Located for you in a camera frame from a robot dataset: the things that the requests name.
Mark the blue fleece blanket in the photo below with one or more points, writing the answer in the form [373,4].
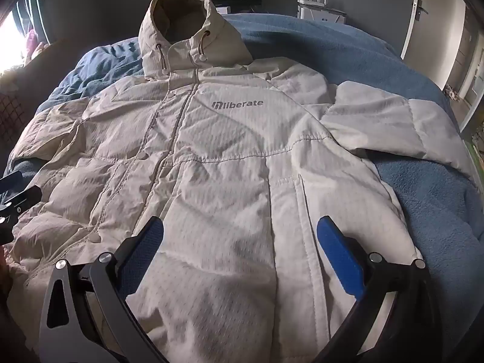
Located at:
[416,196]

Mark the teal curtain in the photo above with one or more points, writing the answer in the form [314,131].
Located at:
[32,15]

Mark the pink windowsill items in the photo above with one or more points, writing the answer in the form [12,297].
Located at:
[34,45]

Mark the small white box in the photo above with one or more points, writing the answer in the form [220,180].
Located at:
[224,10]

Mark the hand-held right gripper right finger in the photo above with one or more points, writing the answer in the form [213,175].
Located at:
[336,249]

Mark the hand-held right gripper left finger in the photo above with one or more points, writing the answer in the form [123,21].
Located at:
[143,245]

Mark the white door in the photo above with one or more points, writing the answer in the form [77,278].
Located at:
[435,26]

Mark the white router with antennas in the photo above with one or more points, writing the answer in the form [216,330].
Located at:
[321,13]

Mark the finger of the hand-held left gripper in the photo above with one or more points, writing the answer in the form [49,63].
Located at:
[10,183]
[22,198]

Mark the dark mesh basket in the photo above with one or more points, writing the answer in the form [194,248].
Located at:
[11,115]

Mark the cream hooded puffer jacket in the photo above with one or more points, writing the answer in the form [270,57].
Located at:
[227,158]

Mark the bright window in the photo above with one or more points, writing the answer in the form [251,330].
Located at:
[11,41]

